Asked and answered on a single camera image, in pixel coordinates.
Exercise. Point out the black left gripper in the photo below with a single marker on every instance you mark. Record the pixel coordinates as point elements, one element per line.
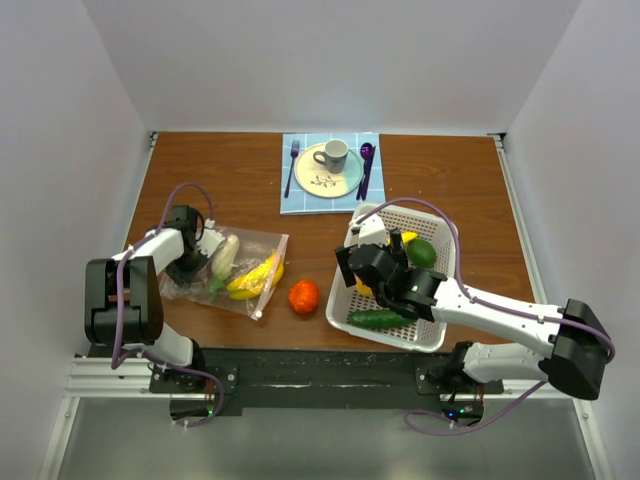
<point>186,276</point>

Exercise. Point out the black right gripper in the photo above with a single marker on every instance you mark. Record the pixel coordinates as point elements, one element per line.
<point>397,255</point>

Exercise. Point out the pale white-green fake vegetable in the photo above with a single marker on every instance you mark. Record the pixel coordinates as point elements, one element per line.
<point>222,264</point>

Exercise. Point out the yellow fake banana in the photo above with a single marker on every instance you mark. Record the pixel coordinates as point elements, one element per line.
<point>363,289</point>

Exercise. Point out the green felt fake food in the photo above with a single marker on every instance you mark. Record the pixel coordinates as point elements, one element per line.
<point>421,253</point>

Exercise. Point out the clear zip top bag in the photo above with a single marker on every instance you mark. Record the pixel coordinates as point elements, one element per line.
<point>255,248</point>

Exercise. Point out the white perforated plastic basket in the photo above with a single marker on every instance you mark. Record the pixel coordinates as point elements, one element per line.
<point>417,300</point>

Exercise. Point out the dark green felt cucumber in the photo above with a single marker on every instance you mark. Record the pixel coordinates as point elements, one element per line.
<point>381,319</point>

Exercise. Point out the small yellow banana bunch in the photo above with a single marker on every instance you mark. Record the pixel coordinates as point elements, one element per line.
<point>251,285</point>

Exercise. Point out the orange felt fake food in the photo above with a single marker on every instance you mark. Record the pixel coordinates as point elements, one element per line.
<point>303,297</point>

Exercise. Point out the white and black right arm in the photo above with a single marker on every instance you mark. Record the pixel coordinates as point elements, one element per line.
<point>566,346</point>

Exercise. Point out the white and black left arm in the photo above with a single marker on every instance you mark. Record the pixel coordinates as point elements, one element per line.
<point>123,309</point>

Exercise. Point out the purple plastic knife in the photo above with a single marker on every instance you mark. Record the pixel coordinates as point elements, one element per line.
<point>367,167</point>

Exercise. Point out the cream and teal plate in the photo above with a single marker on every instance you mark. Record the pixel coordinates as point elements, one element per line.
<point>317,180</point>

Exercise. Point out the purple plastic spoon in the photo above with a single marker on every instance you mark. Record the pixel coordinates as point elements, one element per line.
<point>367,151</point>

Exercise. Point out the grey ceramic mug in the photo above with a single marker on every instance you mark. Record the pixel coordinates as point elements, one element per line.
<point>333,156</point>

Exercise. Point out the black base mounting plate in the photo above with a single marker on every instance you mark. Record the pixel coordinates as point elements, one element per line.
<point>335,379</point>

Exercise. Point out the purple plastic fork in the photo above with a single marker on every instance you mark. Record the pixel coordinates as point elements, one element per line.
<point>294,152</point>

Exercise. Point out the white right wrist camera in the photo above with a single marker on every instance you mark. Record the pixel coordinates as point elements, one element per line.
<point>367,231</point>

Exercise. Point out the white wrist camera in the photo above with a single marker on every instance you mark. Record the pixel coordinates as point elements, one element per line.
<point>210,239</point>
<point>367,231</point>

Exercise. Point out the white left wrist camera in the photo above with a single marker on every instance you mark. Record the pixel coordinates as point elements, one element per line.
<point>210,239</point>

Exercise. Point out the aluminium frame rail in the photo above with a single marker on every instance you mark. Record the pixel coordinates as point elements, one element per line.
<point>93,378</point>

